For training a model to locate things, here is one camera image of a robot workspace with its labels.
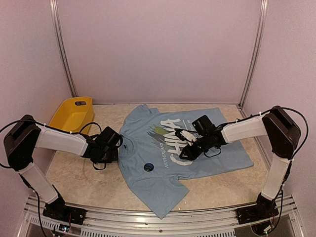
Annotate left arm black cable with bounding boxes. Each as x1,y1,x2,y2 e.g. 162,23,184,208
0,119,124,171

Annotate yellow plastic basket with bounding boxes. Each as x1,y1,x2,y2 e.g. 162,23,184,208
49,97,94,134

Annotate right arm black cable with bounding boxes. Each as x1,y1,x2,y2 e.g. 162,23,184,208
203,106,309,163

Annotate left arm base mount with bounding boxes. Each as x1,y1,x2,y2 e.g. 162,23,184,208
43,192,87,225

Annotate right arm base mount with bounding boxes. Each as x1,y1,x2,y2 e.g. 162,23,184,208
236,194,280,237

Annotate round blue brooch badge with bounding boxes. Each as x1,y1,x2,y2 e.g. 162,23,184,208
144,163,154,172

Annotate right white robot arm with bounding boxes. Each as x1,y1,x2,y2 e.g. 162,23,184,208
175,106,301,219

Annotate aluminium front frame rail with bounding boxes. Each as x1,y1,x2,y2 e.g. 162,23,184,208
17,195,304,237

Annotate aluminium corner post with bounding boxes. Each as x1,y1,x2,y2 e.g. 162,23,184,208
49,0,78,97
239,0,269,109

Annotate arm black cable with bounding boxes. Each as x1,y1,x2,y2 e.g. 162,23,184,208
0,119,124,171
203,106,309,163

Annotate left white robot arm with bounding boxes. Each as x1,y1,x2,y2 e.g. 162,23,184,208
1,115,123,220

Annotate right aluminium corner post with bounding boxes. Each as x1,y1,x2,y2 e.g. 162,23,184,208
239,0,269,109

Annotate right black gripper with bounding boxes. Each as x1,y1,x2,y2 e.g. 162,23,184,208
179,135,211,161

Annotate left aluminium corner post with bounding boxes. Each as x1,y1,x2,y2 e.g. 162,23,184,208
49,0,78,97

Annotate light blue printed t-shirt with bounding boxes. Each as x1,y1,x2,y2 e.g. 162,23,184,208
118,103,255,220

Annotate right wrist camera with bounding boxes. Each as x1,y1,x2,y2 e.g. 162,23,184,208
181,129,197,146

